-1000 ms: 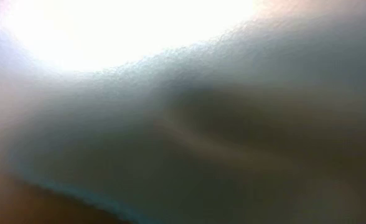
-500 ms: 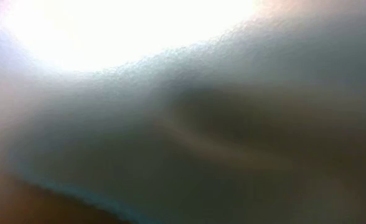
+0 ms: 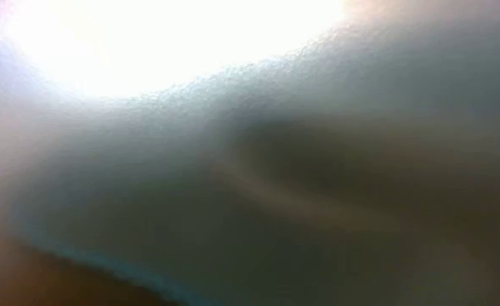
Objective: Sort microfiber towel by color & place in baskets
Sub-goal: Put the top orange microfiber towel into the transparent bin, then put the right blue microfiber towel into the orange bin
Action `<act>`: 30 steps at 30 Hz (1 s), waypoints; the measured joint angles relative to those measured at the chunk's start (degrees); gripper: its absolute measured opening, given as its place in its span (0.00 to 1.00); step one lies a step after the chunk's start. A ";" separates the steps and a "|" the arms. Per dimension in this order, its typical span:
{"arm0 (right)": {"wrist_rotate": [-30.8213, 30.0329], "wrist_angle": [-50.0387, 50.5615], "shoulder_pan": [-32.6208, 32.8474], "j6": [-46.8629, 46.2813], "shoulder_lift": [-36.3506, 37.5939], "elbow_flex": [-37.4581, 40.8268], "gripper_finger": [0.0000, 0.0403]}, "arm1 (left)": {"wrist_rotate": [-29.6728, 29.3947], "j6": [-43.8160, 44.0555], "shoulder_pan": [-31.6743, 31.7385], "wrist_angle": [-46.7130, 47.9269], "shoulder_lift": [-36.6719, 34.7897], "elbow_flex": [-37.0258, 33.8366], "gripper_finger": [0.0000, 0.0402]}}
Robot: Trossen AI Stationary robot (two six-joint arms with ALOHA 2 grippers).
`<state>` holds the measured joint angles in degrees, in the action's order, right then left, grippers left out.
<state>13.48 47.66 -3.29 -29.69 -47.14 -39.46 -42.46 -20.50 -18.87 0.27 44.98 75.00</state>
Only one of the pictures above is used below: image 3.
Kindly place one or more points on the light blue microfiber towel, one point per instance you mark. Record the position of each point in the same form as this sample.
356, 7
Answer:
318, 106

